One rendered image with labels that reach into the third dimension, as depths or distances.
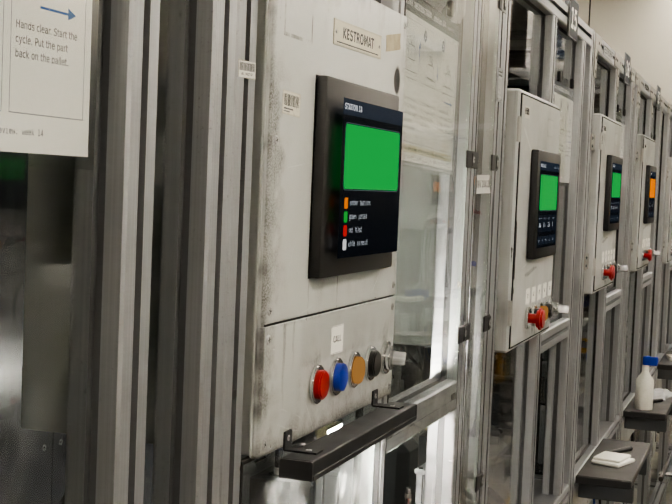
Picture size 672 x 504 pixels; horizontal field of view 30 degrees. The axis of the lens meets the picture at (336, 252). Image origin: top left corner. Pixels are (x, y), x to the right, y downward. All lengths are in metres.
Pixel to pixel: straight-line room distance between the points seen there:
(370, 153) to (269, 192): 0.23
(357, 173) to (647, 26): 8.82
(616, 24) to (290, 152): 8.97
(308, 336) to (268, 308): 0.12
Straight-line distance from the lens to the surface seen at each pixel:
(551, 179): 2.44
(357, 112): 1.29
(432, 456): 1.96
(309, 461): 1.18
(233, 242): 1.09
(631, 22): 10.09
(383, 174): 1.38
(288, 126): 1.17
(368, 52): 1.39
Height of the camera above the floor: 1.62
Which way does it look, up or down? 3 degrees down
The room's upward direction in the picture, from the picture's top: 2 degrees clockwise
